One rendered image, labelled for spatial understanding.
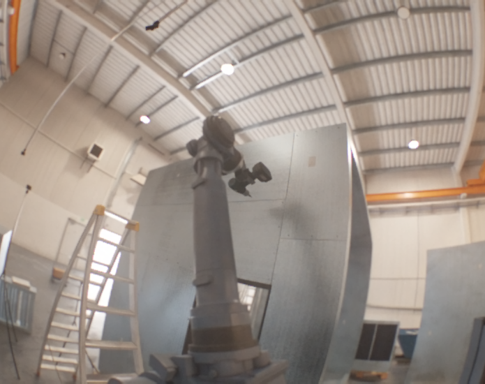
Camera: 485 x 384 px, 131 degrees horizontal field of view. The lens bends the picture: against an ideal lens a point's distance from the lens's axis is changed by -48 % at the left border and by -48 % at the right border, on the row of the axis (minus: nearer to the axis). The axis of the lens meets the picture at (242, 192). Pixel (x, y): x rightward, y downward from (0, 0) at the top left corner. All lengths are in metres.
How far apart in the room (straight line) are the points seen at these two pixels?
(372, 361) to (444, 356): 1.83
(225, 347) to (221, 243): 0.29
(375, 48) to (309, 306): 6.62
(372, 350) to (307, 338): 4.64
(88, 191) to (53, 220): 2.31
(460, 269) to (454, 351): 1.55
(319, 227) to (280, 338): 0.65
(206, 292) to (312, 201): 0.88
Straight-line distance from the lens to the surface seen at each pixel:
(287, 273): 1.20
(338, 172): 1.31
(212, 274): 0.58
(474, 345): 0.81
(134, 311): 1.55
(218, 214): 0.65
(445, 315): 4.80
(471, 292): 4.80
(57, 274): 7.64
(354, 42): 6.80
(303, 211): 1.26
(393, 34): 6.93
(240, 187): 1.21
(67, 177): 10.97
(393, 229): 9.95
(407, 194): 10.06
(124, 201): 11.51
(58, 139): 11.30
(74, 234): 10.95
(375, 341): 5.70
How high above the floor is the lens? 2.14
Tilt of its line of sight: 22 degrees up
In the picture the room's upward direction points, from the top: 13 degrees clockwise
